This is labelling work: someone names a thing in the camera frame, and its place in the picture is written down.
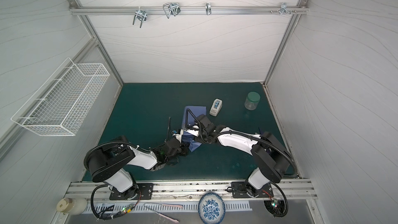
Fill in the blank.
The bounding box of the light blue wrapping paper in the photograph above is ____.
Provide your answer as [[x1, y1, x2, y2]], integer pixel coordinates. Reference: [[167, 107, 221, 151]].
[[180, 105, 207, 152]]

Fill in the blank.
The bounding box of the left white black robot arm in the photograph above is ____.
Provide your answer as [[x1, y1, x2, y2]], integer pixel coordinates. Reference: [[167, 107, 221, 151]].
[[84, 129, 190, 200]]

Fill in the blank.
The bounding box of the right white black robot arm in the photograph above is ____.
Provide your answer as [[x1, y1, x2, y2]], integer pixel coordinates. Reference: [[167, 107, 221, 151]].
[[184, 108, 298, 198]]

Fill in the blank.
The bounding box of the green table mat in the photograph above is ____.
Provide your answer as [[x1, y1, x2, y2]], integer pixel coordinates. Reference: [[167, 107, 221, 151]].
[[100, 83, 283, 180]]

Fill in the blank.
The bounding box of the green lid clear jar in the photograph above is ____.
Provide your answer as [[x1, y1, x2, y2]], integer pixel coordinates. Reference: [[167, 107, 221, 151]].
[[245, 91, 261, 111]]

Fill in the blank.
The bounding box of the blue white patterned plate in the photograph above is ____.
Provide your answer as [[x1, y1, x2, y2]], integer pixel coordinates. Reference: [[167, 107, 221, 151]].
[[198, 192, 226, 224]]

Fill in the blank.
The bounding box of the black round fan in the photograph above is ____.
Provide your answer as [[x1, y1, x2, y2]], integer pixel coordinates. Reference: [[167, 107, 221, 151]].
[[264, 199, 289, 217]]

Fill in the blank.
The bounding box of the white round container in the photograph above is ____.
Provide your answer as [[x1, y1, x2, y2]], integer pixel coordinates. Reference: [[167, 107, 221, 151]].
[[56, 198, 87, 215]]

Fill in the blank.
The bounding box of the middle metal hook clamp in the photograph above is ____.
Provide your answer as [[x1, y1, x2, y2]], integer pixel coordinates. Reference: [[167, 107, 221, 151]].
[[162, 2, 181, 19]]

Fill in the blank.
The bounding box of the metal hook clamp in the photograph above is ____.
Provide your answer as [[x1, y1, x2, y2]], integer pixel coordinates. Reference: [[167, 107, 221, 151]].
[[133, 8, 147, 28], [162, 2, 181, 19]]

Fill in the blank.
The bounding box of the left metal hook clamp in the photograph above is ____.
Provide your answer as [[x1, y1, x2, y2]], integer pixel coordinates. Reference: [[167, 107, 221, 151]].
[[133, 8, 147, 28]]

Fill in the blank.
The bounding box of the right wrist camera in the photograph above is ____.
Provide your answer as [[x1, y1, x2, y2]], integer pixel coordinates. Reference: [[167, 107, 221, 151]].
[[180, 129, 199, 136]]

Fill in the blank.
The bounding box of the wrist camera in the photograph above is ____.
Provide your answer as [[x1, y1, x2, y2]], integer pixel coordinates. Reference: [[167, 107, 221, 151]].
[[180, 129, 199, 136], [173, 130, 183, 143]]

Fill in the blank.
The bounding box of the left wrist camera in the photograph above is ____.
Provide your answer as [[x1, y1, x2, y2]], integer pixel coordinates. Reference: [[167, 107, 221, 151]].
[[173, 130, 183, 143]]

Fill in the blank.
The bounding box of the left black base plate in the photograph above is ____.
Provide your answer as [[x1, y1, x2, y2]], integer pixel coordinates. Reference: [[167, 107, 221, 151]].
[[109, 183, 153, 201]]

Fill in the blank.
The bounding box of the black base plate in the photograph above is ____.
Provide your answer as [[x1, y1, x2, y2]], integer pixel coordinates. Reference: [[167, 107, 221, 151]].
[[227, 181, 274, 199], [109, 183, 153, 201]]

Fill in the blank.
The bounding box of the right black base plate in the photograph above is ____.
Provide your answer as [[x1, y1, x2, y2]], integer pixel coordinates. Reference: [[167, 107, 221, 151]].
[[227, 181, 274, 199]]

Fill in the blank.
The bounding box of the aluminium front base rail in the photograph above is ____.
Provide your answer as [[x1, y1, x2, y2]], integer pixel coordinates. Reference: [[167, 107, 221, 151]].
[[64, 178, 318, 202]]

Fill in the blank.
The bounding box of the white wire basket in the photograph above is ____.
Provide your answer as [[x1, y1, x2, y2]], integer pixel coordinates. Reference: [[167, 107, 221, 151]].
[[11, 58, 110, 136]]

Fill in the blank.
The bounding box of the small metal ring clamp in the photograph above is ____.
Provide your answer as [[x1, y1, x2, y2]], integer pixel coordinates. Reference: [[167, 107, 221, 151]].
[[205, 3, 211, 16]]

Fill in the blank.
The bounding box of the right metal bracket clamp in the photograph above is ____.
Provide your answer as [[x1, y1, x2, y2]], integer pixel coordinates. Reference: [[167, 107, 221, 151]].
[[269, 3, 296, 15]]

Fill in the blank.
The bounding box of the aluminium top cross rail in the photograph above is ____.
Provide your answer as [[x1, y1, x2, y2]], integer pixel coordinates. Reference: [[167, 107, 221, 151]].
[[69, 5, 309, 16]]

